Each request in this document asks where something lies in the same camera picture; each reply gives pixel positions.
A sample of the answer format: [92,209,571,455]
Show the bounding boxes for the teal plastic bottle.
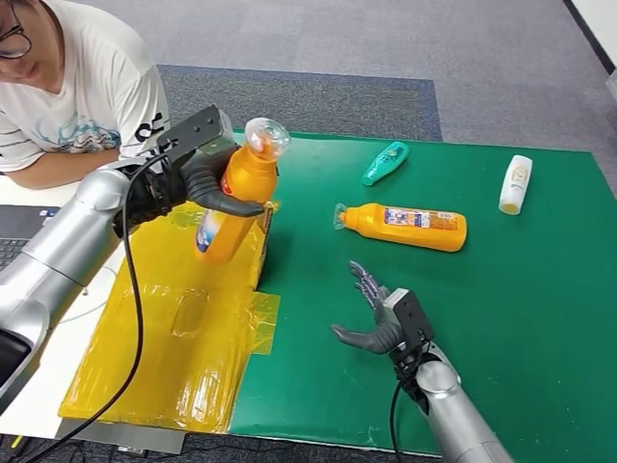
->
[361,141,410,188]

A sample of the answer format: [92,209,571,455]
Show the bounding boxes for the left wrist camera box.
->
[156,103,236,169]

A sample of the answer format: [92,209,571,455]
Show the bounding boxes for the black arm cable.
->
[389,380,410,463]
[24,152,167,463]

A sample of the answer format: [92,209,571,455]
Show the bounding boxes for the dark grey floor rug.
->
[158,64,443,143]

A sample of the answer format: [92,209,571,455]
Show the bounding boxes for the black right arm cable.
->
[389,380,410,463]

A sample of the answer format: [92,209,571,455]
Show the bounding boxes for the orange bottle with clear cap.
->
[333,202,468,254]
[194,117,292,266]

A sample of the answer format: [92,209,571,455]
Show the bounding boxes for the green table mat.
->
[229,129,617,463]

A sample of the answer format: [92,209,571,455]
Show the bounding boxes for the grey laptop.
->
[0,204,61,273]

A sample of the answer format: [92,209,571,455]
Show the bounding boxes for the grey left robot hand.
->
[179,143,265,220]

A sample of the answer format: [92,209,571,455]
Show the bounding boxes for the grey metal plate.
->
[55,418,186,456]

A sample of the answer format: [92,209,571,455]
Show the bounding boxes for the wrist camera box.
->
[382,288,435,363]
[156,103,236,169]

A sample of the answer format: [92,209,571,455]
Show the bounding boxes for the white cable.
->
[57,264,119,326]

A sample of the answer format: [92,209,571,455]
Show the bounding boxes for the black-framed eyeglasses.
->
[0,6,32,61]

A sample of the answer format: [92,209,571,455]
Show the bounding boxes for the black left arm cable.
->
[24,152,167,463]

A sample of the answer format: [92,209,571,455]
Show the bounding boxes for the white plastic bottle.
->
[498,154,533,217]

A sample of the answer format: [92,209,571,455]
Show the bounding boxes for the yellow film-wrapped cardboard box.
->
[57,201,281,436]

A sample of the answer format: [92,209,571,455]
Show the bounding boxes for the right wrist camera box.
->
[382,288,435,363]

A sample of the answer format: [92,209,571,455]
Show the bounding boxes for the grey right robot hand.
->
[331,259,403,356]

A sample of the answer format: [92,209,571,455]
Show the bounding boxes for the seated person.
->
[0,0,170,191]

